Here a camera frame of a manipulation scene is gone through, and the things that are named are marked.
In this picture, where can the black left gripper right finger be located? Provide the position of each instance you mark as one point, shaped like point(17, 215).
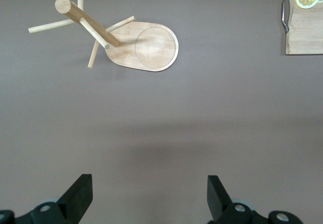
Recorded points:
point(219, 201)

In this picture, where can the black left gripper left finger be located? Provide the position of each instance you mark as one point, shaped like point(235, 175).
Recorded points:
point(75, 198)

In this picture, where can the wooden cup rack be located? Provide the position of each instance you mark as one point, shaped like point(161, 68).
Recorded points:
point(151, 47)

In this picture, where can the bamboo cutting board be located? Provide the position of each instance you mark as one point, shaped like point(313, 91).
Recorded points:
point(305, 29)

